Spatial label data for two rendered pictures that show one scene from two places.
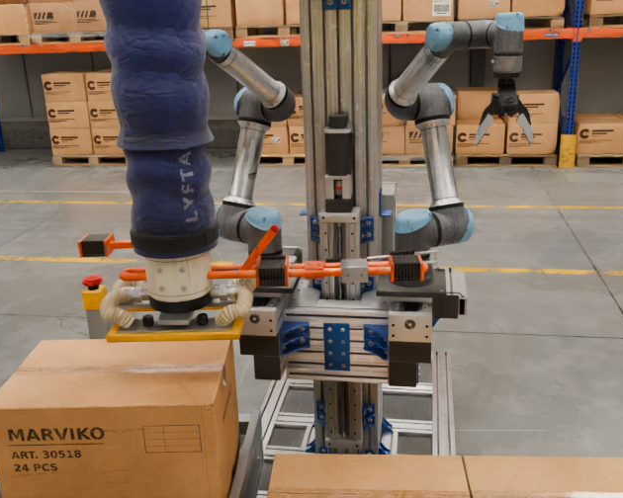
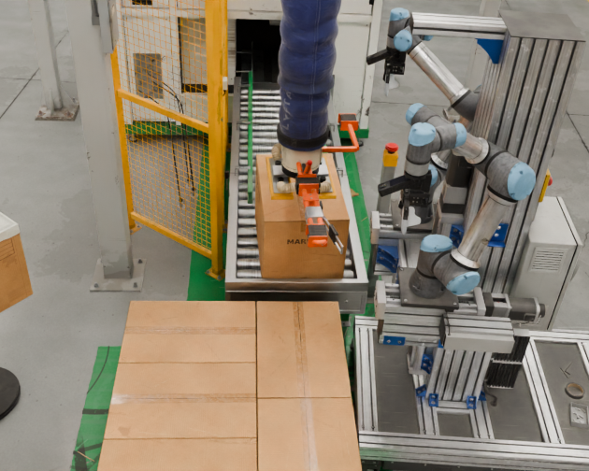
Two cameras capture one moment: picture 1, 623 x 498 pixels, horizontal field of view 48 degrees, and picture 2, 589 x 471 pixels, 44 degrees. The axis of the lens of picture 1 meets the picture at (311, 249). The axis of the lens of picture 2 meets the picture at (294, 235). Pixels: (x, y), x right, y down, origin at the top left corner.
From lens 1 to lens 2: 2.92 m
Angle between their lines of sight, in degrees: 72
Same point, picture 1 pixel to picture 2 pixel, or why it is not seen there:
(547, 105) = not seen: outside the picture
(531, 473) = (335, 435)
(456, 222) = (445, 271)
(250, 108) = not seen: hidden behind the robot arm
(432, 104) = (495, 177)
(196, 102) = (293, 68)
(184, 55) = (289, 40)
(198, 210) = (289, 125)
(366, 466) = (329, 345)
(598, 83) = not seen: outside the picture
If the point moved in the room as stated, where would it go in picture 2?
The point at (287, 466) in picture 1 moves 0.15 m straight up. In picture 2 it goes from (323, 307) to (326, 284)
